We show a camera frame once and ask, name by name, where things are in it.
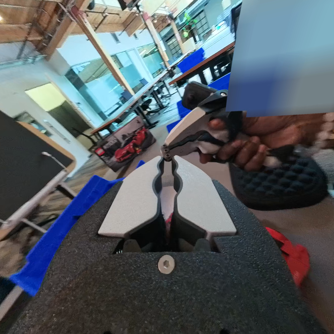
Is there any black honeycomb cushion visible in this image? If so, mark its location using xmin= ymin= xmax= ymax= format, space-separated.
xmin=230 ymin=151 xmax=329 ymax=211

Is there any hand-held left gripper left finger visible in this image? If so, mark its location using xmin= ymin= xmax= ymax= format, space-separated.
xmin=97 ymin=156 xmax=164 ymax=238

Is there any person's right hand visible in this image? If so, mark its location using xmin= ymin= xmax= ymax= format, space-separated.
xmin=198 ymin=117 xmax=277 ymax=173

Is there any large blue plastic bin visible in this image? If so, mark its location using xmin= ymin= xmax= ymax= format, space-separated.
xmin=10 ymin=160 xmax=146 ymax=297

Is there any red lego car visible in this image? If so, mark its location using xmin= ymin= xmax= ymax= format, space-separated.
xmin=266 ymin=226 xmax=311 ymax=287

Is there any green potted plant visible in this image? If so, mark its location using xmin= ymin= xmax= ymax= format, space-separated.
xmin=180 ymin=12 xmax=200 ymax=39

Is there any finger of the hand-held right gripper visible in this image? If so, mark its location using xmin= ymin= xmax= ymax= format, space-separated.
xmin=163 ymin=107 xmax=210 ymax=152
xmin=169 ymin=133 xmax=215 ymax=156

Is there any person's right forearm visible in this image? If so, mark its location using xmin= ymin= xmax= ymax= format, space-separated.
xmin=271 ymin=113 xmax=327 ymax=150

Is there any long wooden desk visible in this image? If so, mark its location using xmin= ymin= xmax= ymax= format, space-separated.
xmin=168 ymin=41 xmax=235 ymax=86
xmin=90 ymin=69 xmax=170 ymax=136

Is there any black desk with white legs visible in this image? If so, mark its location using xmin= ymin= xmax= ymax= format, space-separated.
xmin=0 ymin=110 xmax=77 ymax=234

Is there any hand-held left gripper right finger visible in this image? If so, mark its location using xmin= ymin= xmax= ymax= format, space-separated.
xmin=172 ymin=156 xmax=237 ymax=239

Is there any black lego set box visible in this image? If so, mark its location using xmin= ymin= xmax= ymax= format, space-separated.
xmin=94 ymin=116 xmax=156 ymax=173

